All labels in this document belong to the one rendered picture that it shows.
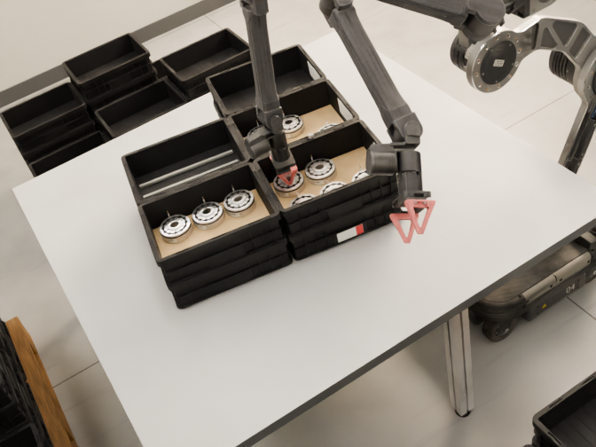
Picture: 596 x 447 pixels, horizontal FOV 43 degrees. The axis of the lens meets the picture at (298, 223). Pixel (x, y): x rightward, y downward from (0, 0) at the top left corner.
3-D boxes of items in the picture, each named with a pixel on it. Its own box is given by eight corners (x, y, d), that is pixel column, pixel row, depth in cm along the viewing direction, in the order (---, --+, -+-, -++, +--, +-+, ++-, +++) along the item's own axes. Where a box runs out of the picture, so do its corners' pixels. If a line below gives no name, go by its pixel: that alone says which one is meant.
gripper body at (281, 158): (277, 173, 243) (272, 155, 238) (269, 154, 250) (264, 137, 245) (296, 167, 243) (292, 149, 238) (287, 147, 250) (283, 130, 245)
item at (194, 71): (247, 98, 424) (227, 27, 394) (273, 121, 403) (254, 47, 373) (184, 130, 413) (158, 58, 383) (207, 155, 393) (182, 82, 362)
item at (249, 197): (248, 186, 254) (247, 185, 254) (257, 204, 247) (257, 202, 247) (220, 198, 253) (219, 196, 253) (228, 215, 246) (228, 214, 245)
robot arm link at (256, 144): (280, 114, 231) (267, 105, 238) (247, 131, 228) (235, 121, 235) (290, 146, 238) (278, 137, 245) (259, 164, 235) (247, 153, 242)
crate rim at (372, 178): (362, 123, 259) (361, 117, 258) (401, 171, 237) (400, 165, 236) (253, 166, 254) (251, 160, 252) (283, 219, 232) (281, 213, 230)
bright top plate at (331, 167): (325, 155, 259) (325, 153, 258) (341, 170, 251) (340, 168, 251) (300, 168, 256) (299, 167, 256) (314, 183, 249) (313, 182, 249)
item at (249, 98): (304, 68, 309) (299, 44, 302) (332, 104, 288) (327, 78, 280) (213, 103, 304) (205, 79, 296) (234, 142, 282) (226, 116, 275)
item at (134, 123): (184, 130, 413) (164, 77, 390) (207, 156, 392) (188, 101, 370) (117, 164, 403) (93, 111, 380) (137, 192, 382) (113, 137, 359)
